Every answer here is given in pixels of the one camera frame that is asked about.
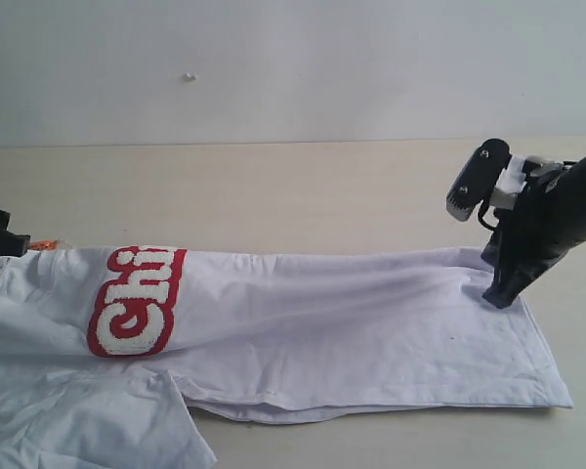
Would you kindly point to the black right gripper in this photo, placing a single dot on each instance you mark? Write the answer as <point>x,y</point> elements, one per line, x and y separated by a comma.
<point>527,242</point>

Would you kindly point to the white t-shirt red Chinese patch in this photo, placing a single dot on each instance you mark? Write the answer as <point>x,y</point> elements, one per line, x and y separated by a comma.
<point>104,350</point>

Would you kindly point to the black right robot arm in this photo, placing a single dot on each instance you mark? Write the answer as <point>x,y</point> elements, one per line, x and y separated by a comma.
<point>570,192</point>

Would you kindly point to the orange clothing tag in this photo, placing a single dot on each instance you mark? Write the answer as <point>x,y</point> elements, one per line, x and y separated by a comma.
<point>44,245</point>

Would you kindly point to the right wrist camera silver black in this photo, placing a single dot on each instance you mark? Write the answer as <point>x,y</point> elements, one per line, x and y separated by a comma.
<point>477,178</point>

